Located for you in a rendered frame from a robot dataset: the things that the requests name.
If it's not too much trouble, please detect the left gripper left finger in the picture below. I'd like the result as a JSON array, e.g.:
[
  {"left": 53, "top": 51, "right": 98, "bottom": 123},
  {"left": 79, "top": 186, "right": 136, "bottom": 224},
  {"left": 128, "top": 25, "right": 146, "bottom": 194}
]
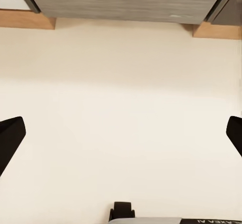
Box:
[{"left": 0, "top": 116, "right": 26, "bottom": 176}]

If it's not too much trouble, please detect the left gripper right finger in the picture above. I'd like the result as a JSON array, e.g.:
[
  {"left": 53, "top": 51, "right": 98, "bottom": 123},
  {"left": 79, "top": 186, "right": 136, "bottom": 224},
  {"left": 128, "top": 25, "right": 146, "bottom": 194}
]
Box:
[{"left": 226, "top": 116, "right": 242, "bottom": 156}]

